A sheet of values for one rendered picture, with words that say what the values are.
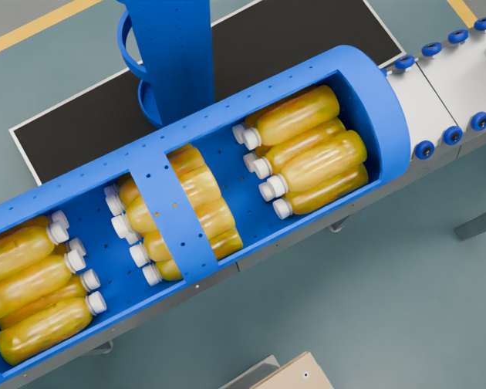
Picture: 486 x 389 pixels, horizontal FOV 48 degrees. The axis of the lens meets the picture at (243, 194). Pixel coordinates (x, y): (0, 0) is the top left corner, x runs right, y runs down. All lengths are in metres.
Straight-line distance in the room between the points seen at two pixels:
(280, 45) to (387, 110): 1.32
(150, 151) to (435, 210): 1.56
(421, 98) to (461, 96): 0.10
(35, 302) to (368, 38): 1.69
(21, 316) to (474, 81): 1.12
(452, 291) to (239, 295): 0.82
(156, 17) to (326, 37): 1.05
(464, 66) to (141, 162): 0.84
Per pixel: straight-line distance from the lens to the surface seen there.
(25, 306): 1.12
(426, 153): 1.26
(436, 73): 1.40
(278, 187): 1.01
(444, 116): 1.36
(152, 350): 2.10
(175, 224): 0.89
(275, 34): 2.28
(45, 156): 2.15
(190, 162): 1.00
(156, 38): 1.48
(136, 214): 0.94
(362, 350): 2.14
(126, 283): 1.13
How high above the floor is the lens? 2.08
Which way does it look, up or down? 75 degrees down
